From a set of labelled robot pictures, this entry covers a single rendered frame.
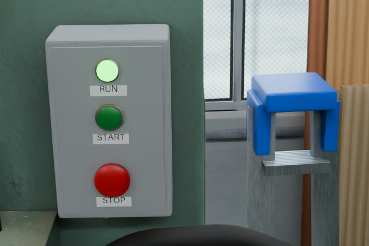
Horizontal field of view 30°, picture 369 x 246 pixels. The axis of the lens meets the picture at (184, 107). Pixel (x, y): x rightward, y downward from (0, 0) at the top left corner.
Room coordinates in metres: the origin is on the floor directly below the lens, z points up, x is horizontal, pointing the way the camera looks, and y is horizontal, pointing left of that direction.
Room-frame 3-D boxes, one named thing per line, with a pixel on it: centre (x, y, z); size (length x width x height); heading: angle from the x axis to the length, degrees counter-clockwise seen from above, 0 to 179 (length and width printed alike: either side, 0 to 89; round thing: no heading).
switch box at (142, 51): (0.57, 0.06, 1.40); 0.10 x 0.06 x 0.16; 90
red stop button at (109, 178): (0.53, 0.06, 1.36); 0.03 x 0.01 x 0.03; 90
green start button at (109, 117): (0.53, 0.06, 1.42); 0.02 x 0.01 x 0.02; 90
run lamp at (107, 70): (0.53, 0.06, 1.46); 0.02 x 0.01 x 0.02; 90
